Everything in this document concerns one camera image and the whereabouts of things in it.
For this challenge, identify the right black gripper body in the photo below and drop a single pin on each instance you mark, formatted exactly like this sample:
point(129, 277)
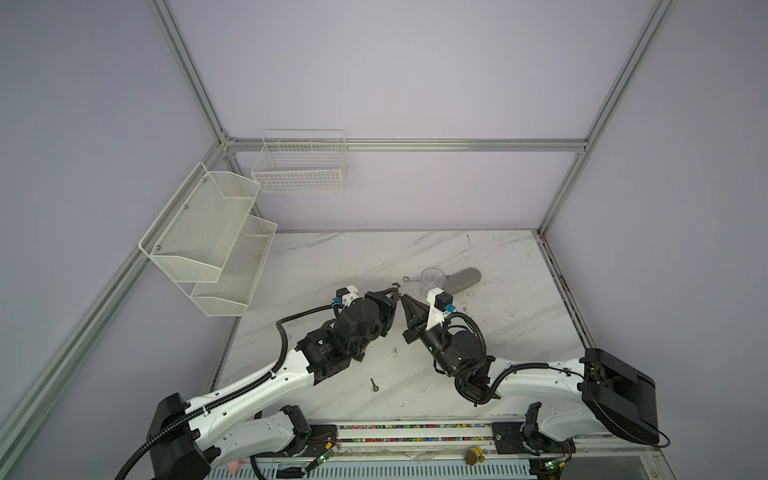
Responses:
point(436, 342)

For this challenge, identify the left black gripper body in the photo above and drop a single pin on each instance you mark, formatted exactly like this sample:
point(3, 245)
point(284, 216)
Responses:
point(356, 352)

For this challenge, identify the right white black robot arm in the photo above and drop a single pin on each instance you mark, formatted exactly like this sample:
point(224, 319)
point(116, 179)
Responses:
point(595, 393)

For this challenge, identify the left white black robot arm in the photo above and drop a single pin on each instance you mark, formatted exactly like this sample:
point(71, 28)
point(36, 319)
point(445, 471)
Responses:
point(187, 437)

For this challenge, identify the clear plastic cup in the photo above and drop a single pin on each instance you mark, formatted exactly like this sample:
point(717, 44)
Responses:
point(430, 278)

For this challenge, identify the white two-tier mesh shelf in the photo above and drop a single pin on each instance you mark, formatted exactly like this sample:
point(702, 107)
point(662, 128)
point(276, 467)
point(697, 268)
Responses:
point(210, 243)

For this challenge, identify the pink eraser block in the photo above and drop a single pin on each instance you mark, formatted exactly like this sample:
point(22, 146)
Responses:
point(234, 467)

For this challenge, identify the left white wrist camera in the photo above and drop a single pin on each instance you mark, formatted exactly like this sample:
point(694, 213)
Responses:
point(346, 296)

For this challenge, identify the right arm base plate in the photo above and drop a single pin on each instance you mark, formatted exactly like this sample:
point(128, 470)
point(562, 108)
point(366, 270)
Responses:
point(512, 438)

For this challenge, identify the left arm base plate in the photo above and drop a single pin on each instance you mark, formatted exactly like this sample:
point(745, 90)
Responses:
point(314, 443)

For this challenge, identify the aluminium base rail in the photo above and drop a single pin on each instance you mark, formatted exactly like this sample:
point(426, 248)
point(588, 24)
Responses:
point(424, 450)

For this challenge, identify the white wire basket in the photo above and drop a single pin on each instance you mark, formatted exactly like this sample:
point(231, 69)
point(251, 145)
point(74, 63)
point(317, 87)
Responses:
point(293, 161)

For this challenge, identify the aluminium frame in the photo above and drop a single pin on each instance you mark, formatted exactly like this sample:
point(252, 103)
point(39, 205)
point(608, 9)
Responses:
point(36, 407)

